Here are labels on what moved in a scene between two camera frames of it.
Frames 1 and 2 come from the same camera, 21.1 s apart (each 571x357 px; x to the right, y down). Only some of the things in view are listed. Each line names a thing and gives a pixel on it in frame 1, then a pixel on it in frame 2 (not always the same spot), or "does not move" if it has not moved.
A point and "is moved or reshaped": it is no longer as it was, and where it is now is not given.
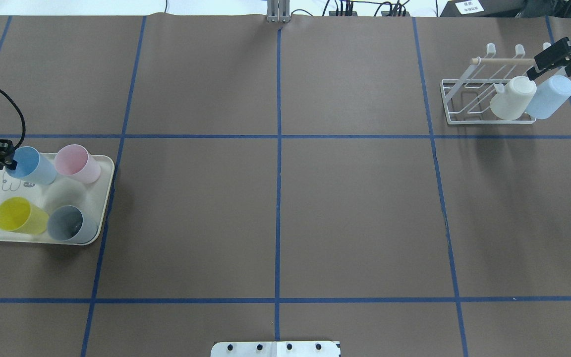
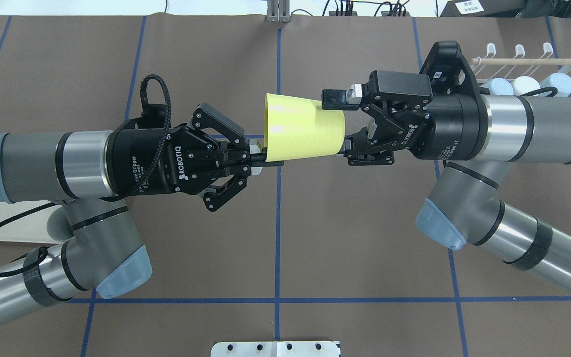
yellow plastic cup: x=17 y=214 -> x=296 y=127
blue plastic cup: x=32 y=166 is moved or reshaped
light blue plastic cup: x=550 y=96 does not move
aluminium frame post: x=278 y=11 does not move
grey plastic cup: x=67 y=223 does not move
